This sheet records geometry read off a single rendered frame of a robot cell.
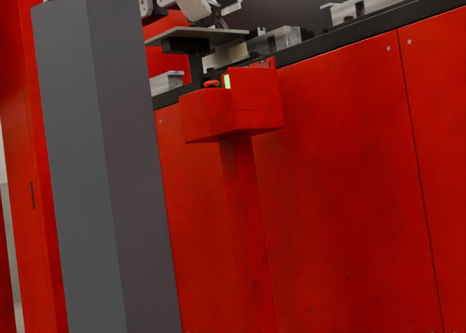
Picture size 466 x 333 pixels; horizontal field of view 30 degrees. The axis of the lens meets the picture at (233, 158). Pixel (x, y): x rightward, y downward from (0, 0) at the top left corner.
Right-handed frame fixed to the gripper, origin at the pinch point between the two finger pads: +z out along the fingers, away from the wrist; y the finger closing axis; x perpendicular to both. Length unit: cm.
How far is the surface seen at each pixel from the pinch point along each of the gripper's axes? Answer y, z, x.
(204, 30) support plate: -7.7, -4.7, 10.5
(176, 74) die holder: 30.7, 10.4, -1.8
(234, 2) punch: -2.8, -1.4, -10.1
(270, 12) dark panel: 33, 25, -56
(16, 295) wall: 697, 263, -154
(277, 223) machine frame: -23, 40, 45
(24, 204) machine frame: 99, 21, 37
